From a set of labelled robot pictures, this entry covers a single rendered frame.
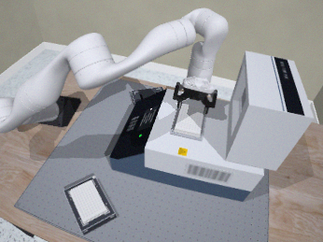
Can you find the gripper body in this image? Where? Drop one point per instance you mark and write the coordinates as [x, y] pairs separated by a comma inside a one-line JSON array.
[[195, 94]]

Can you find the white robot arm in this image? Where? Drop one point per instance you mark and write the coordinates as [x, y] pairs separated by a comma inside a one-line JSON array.
[[92, 65]]

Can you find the white benchtop thermal cycler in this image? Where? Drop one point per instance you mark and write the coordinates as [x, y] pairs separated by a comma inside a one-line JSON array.
[[275, 113]]

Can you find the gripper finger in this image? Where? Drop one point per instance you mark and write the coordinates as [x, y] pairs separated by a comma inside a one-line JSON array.
[[205, 100], [182, 96]]

